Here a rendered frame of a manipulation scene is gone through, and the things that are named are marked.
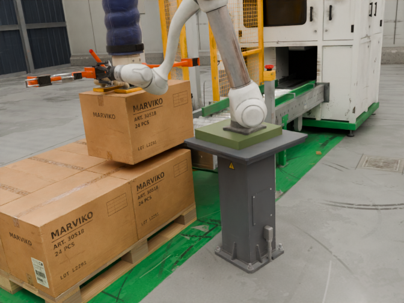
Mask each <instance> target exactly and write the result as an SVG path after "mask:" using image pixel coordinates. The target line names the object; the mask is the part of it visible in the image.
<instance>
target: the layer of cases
mask: <svg viewBox="0 0 404 303"><path fill-rule="evenodd" d="M194 202H195V197H194V183H193V175H192V161H191V150H188V149H183V148H176V147H172V148H170V149H168V150H165V151H163V152H161V153H159V154H156V155H154V156H152V157H150V158H148V159H145V160H143V161H141V162H138V163H137V164H134V165H132V164H126V163H123V162H117V161H112V160H109V159H103V158H97V157H94V156H89V155H88V149H87V142H86V138H84V139H81V140H79V141H75V142H72V143H70V144H67V145H64V146H61V147H58V148H55V149H53V150H49V151H46V152H44V153H41V154H39V155H35V156H32V157H30V158H26V159H24V160H21V161H18V162H15V163H12V164H9V165H6V166H4V167H0V269H2V270H3V271H6V272H7V273H9V274H11V275H13V276H14V277H16V278H18V279H20V280H22V281H24V282H26V283H28V284H30V285H31V286H33V287H35V288H37V289H39V290H41V291H42V292H45V293H46V294H48V295H50V296H52V297H54V298H56V297H57V296H59V295H60V294H62V293H63V292H65V291H66V290H68V289H69V288H71V287H72V286H74V285H75V284H76V283H78V282H80V280H82V279H84V278H85V277H87V276H88V275H89V274H91V273H92V272H94V271H95V270H97V269H98V268H100V267H101V266H103V265H104V264H105V263H107V262H108V261H110V260H111V259H113V258H114V257H115V256H117V255H119V254H120V253H122V252H123V251H124V250H126V249H127V248H128V247H130V246H132V245H133V244H134V243H136V242H137V241H138V240H140V239H142V238H143V237H144V236H146V235H148V234H149V233H150V232H152V231H153V230H155V229H156V228H158V227H159V226H160V225H162V224H163V223H165V222H166V221H168V220H169V219H171V218H172V217H174V216H175V215H176V214H178V213H179V212H181V211H182V210H183V209H185V208H187V207H188V206H190V205H191V204H192V203H194Z"/></svg>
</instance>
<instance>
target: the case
mask: <svg viewBox="0 0 404 303"><path fill-rule="evenodd" d="M167 82H168V90H167V92H166V93H165V94H163V95H154V94H151V93H148V92H146V91H144V90H140V91H135V92H132V93H127V94H124V93H115V92H114V90H112V91H106V92H98V91H93V90H92V91H86V92H83V93H79V100H80V104H81V111H82V118H83V122H84V130H85V137H86V142H87V149H88V155H89V156H94V157H97V158H103V159H109V160H112V161H117V162H123V163H126V164H132V165H134V164H137V163H138V162H141V161H143V160H145V159H148V158H150V157H152V156H154V155H156V154H159V153H161V152H164V151H165V150H168V149H170V148H172V147H175V146H177V145H179V144H181V143H183V142H184V140H185V139H188V138H192V137H194V125H193V116H192V100H191V83H190V81H189V80H171V79H169V80H168V81H167Z"/></svg>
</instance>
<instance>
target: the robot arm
mask: <svg viewBox="0 0 404 303"><path fill-rule="evenodd" d="M227 4H228V0H183V1H182V2H181V4H180V6H179V8H178V9H177V11H176V13H175V15H174V17H173V19H172V21H171V24H170V28H169V32H168V40H167V49H166V54H165V59H164V61H163V63H162V64H161V65H160V66H159V67H154V68H153V69H151V68H149V67H148V66H146V65H143V64H128V65H118V66H112V65H111V63H110V62H111V61H106V62H99V63H96V66H92V67H94V68H97V69H101V70H103V71H105V72H106V76H101V77H98V78H94V79H96V80H99V81H98V83H103V84H108V85H113V84H114V83H113V81H114V80H115V81H118V82H128V83H130V84H131V85H135V86H137V87H140V88H142V89H143V90H144V91H146V92H148V93H151V94H154V95H163V94H165V93H166V92H167V90H168V82H167V81H168V74H169V72H170V70H171V69H172V67H173V64H174V61H175V58H176V52H177V47H178V43H179V38H180V33H181V30H182V28H183V26H184V24H185V23H186V21H187V20H188V19H189V18H190V17H191V16H193V15H194V14H195V13H196V12H197V11H198V10H199V9H201V10H202V11H203V12H204V13H206V15H207V18H208V21H209V24H210V27H211V30H212V33H213V36H214V38H215V41H216V45H217V47H218V50H219V54H220V56H221V59H222V63H223V65H224V68H225V71H226V74H227V77H228V80H229V83H230V86H231V88H230V91H229V93H228V98H229V100H230V117H231V122H230V124H229V125H228V126H224V127H223V130H227V131H230V132H236V133H240V134H243V135H250V134H251V133H254V132H256V131H258V130H262V129H265V128H267V125H265V124H262V123H263V122H264V120H265V118H266V116H267V108H266V105H265V103H264V100H263V97H262V94H261V92H260V90H259V87H258V85H257V84H256V83H255V82H254V81H253V80H252V79H250V77H249V74H248V71H247V67H246V64H245V61H244V58H243V55H242V51H241V49H240V46H239V42H238V40H237V36H236V33H235V30H234V27H233V23H232V21H231V17H230V14H229V12H228V8H227ZM103 64H106V65H108V67H107V68H106V67H102V66H100V65H103ZM103 78H108V79H109V80H110V81H104V80H102V79H103Z"/></svg>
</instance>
